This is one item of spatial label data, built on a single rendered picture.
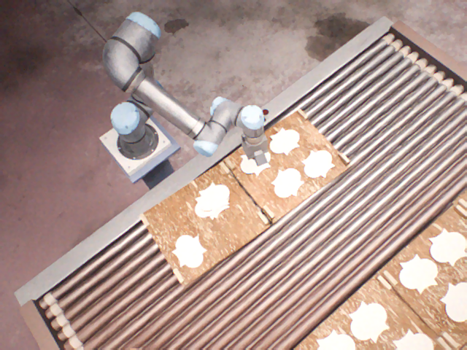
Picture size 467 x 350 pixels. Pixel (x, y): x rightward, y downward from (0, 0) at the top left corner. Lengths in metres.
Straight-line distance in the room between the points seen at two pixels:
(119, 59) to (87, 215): 1.69
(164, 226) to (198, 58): 1.87
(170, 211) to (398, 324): 0.95
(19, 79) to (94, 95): 0.66
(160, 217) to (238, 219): 0.32
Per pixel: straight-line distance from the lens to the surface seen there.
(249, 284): 1.61
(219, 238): 1.63
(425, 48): 2.16
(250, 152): 1.56
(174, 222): 1.68
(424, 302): 1.67
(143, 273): 1.68
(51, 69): 3.63
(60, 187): 3.05
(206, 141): 1.38
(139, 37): 1.40
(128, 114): 1.72
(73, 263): 1.80
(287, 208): 1.66
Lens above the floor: 2.50
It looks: 66 degrees down
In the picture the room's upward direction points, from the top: 11 degrees counter-clockwise
